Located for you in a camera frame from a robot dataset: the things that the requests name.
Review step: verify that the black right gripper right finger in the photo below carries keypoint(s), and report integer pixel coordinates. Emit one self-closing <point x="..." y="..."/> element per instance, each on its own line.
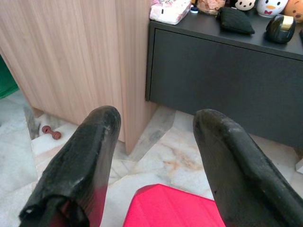
<point x="248" y="179"/>

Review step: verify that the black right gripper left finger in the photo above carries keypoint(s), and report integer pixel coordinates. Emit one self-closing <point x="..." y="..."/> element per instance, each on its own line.
<point x="78" y="170"/>

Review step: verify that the brown dumbbell toy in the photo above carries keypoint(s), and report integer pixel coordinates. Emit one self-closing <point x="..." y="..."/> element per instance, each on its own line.
<point x="51" y="132"/>

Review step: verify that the red plastic stool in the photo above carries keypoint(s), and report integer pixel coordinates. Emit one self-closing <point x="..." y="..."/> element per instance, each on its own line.
<point x="165" y="208"/>

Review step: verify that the black sideboard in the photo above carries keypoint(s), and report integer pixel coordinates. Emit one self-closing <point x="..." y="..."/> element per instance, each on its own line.
<point x="225" y="82"/>

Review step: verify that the light wooden cabinet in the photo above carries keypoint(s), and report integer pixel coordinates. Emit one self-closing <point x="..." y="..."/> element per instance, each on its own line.
<point x="71" y="59"/>

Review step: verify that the green object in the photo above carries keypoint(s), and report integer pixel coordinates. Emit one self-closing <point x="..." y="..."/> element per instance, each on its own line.
<point x="7" y="80"/>

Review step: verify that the black tape dispenser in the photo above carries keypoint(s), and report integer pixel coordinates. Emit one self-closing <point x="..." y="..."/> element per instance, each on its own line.
<point x="279" y="30"/>

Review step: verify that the black knitted pouch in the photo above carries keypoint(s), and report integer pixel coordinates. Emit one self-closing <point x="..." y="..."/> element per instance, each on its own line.
<point x="234" y="21"/>

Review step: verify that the white duck plush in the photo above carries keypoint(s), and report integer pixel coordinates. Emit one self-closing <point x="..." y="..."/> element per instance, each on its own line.
<point x="271" y="7"/>

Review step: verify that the white-faced mouse plush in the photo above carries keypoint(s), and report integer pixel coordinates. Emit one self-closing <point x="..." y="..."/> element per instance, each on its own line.
<point x="243" y="4"/>

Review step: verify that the yellow bear plush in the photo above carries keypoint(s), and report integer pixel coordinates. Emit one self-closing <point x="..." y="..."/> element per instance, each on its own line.
<point x="296" y="9"/>

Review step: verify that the clear jar with red lid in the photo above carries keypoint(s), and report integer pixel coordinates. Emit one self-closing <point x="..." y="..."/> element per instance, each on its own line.
<point x="208" y="7"/>

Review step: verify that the small blue white cap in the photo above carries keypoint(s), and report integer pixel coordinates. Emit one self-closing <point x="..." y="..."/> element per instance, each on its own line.
<point x="194" y="10"/>

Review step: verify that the white pink tissue pack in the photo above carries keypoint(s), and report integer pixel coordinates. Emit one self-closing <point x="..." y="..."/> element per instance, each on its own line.
<point x="168" y="13"/>

